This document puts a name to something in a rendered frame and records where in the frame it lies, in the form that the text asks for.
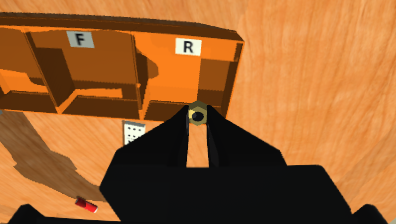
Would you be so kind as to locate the dark red aa battery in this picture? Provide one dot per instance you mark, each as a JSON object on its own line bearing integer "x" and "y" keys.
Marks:
{"x": 86, "y": 205}

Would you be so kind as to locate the orange two-compartment bin tray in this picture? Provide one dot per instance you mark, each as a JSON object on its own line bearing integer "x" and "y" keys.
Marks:
{"x": 101, "y": 83}

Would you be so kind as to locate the white domino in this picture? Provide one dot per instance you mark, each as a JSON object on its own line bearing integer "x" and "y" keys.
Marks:
{"x": 133, "y": 130}

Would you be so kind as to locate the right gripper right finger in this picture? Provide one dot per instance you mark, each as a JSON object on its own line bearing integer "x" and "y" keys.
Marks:
{"x": 236, "y": 146}

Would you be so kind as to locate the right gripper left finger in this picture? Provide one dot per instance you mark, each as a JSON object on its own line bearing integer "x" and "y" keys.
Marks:
{"x": 160, "y": 145}

